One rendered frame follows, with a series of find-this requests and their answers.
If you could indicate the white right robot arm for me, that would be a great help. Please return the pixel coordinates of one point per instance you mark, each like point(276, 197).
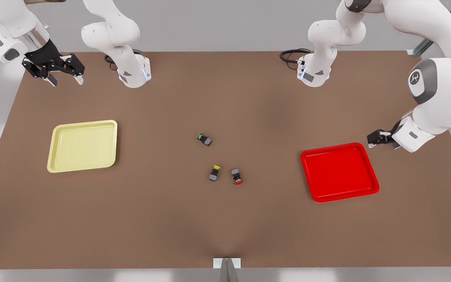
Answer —
point(114, 35)

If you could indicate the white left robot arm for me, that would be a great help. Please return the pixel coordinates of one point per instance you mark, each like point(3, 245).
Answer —
point(437, 70)

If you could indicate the red square tray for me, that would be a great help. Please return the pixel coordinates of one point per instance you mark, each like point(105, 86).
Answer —
point(340, 172)

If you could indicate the pale yellow square tray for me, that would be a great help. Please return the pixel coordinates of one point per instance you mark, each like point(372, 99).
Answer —
point(82, 146)

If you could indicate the silver frame post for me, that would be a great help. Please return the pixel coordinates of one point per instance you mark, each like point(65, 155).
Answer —
point(437, 35)
point(227, 270)

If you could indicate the red-capped push-button switch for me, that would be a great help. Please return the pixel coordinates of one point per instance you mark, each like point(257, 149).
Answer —
point(236, 175)

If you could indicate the green-capped push-button switch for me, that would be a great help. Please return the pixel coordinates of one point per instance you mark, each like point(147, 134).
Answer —
point(204, 140)

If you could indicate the yellow-capped push-button switch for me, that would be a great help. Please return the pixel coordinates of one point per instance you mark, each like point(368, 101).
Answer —
point(214, 173)

